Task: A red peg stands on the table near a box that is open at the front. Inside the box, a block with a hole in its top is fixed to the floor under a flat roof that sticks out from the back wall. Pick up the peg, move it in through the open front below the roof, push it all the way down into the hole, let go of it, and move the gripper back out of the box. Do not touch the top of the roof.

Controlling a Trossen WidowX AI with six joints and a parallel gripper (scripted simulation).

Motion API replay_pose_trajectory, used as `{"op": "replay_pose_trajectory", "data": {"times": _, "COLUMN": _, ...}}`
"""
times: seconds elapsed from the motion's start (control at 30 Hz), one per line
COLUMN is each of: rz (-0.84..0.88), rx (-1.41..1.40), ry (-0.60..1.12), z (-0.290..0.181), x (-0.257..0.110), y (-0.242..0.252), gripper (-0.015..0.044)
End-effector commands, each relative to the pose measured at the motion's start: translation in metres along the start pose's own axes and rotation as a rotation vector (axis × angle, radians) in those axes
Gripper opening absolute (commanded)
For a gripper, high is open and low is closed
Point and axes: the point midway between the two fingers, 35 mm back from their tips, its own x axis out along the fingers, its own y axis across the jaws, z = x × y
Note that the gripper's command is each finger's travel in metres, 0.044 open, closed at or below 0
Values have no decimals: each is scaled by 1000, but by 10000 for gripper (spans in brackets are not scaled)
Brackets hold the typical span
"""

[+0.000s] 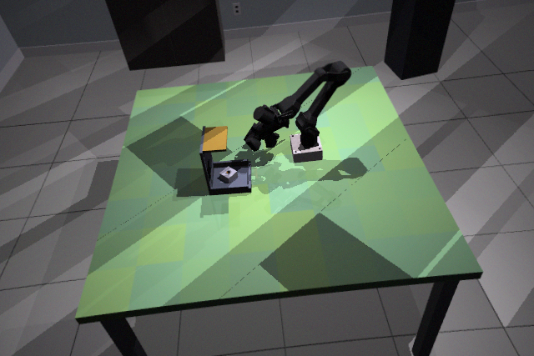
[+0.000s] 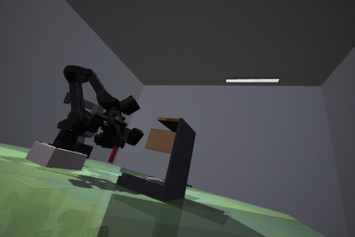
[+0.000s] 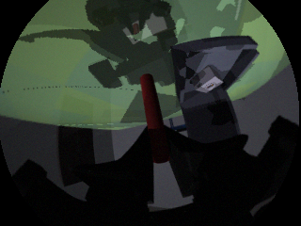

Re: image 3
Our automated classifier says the dark red peg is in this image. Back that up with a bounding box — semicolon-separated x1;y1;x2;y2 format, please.
140;74;170;163

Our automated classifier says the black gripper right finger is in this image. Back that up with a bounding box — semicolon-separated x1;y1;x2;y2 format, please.
165;125;248;198

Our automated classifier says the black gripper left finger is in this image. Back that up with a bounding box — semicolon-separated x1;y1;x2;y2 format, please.
72;125;154;204

